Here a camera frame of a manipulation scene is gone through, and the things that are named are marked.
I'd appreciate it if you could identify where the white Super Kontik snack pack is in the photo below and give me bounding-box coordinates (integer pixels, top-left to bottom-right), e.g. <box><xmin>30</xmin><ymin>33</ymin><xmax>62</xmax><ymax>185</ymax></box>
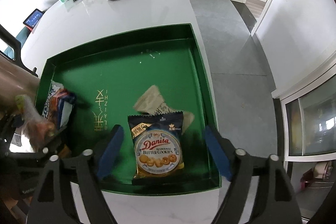
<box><xmin>42</xmin><ymin>81</ymin><xmax>77</xmax><ymax>130</ymax></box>

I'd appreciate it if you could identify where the Danisa butter cookies pack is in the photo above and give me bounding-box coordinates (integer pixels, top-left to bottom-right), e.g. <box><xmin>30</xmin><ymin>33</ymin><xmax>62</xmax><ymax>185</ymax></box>
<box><xmin>127</xmin><ymin>111</ymin><xmax>185</xmax><ymax>179</ymax></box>

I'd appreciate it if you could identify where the clear bag of mixed snacks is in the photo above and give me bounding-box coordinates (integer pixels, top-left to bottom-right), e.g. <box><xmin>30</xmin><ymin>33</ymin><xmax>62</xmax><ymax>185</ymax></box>
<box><xmin>15</xmin><ymin>94</ymin><xmax>56</xmax><ymax>152</ymax></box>

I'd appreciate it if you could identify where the copper kettle with black lid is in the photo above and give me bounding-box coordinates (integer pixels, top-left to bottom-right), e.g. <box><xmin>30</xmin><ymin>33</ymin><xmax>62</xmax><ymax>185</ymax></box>
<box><xmin>1</xmin><ymin>27</ymin><xmax>39</xmax><ymax>115</ymax></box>

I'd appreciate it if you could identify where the teal sofa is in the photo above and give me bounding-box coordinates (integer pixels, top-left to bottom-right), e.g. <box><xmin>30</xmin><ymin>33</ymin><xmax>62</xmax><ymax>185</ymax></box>
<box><xmin>3</xmin><ymin>27</ymin><xmax>31</xmax><ymax>59</ymax></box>

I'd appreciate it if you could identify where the red smart display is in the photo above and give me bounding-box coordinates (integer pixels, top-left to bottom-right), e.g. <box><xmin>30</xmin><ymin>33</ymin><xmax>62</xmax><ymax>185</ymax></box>
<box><xmin>23</xmin><ymin>9</ymin><xmax>44</xmax><ymax>31</ymax></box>

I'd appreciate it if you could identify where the beige small snack packet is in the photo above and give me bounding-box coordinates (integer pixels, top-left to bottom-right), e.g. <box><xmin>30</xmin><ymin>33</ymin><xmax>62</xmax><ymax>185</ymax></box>
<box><xmin>133</xmin><ymin>85</ymin><xmax>194</xmax><ymax>135</ymax></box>

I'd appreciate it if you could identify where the green tray box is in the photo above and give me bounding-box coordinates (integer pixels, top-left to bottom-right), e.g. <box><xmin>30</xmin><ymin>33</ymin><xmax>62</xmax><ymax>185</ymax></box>
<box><xmin>36</xmin><ymin>24</ymin><xmax>221</xmax><ymax>196</ymax></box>

